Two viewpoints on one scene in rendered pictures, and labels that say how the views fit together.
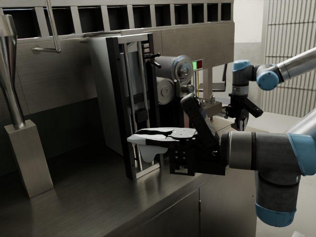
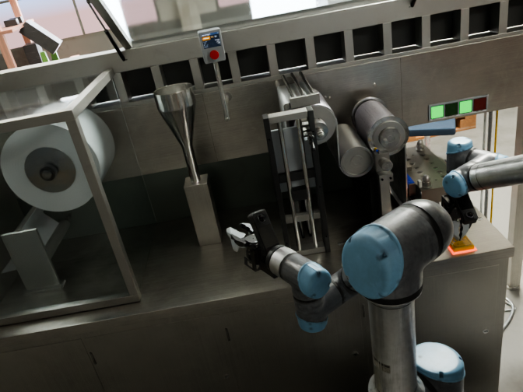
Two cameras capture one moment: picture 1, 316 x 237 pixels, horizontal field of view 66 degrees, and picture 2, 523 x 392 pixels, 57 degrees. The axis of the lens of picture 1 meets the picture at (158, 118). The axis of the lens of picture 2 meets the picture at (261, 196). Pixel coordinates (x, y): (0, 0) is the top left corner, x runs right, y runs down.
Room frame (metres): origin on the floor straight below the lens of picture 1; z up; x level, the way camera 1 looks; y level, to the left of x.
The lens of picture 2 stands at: (-0.37, -0.76, 1.92)
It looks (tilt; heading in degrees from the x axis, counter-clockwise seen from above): 27 degrees down; 39
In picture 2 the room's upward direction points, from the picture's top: 11 degrees counter-clockwise
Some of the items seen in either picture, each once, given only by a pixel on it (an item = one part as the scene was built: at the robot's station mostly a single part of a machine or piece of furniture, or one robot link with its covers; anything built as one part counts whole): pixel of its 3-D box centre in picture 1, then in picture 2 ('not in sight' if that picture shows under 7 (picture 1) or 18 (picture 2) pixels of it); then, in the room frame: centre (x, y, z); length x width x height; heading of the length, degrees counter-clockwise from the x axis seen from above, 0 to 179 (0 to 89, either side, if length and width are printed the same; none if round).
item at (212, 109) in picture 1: (186, 104); (422, 172); (1.41, -0.18, 1.00); 0.40 x 0.16 x 0.06; 38
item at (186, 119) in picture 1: (185, 113); (384, 192); (1.12, -0.14, 1.05); 0.06 x 0.05 x 0.31; 38
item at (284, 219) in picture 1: (274, 191); (315, 304); (0.42, -0.23, 1.12); 0.11 x 0.08 x 0.11; 160
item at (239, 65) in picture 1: (241, 73); (460, 156); (1.10, -0.40, 1.23); 0.09 x 0.08 x 0.11; 70
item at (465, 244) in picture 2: not in sight; (459, 244); (1.09, -0.41, 0.91); 0.07 x 0.07 x 0.02; 38
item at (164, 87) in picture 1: (149, 87); (349, 148); (1.20, 0.03, 1.17); 0.26 x 0.12 x 0.12; 38
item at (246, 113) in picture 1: (238, 105); (457, 198); (1.11, -0.39, 1.07); 0.09 x 0.08 x 0.12; 38
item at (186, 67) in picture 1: (184, 70); (389, 137); (1.16, -0.15, 1.25); 0.07 x 0.02 x 0.07; 128
